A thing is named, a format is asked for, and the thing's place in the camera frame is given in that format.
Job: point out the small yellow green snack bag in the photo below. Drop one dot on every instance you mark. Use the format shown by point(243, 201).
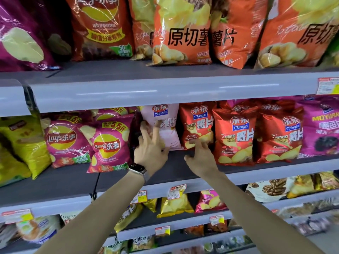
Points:
point(143, 243)

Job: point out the person's left forearm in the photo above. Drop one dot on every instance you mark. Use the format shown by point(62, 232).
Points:
point(92, 219)

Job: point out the small red snack bag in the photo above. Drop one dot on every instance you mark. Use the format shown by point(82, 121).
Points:
point(194, 230)
point(217, 226)

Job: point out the yellow prawn cracker bag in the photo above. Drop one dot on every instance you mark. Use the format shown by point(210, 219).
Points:
point(329, 179)

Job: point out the white cookie print snack bag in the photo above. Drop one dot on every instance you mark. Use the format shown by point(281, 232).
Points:
point(8, 232)

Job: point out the red yellow chips snack bag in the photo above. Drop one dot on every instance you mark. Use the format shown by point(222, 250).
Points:
point(196, 121)
point(233, 134)
point(238, 103)
point(280, 134)

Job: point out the red yellow price tag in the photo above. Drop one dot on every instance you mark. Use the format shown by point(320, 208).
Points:
point(17, 216)
point(177, 191)
point(139, 197)
point(328, 85)
point(217, 220)
point(162, 231)

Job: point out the white blue orange snack bag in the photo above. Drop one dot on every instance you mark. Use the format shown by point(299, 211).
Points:
point(39, 228)

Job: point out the golden striped snack bag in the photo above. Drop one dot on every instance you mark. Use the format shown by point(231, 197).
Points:
point(304, 186)

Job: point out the large green chips snack bag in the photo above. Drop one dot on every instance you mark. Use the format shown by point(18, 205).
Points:
point(331, 52)

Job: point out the person's right forearm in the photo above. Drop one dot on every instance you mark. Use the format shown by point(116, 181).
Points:
point(259, 222)

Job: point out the golden foil snack bag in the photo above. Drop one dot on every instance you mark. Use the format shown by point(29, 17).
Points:
point(151, 204)

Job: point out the person's right hand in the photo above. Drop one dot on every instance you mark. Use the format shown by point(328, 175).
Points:
point(204, 164)

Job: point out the white Qinqin chip bag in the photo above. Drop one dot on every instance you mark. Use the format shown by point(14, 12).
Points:
point(172, 124)

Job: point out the pile of pale green packs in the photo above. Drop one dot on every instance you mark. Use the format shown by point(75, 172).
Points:
point(227, 243)

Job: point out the grey store shelving unit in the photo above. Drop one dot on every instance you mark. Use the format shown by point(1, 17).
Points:
point(159, 89)

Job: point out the smartwatch with grey band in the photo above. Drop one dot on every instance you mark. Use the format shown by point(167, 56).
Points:
point(137, 169)

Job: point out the person's left hand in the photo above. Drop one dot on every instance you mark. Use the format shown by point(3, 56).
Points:
point(151, 156)

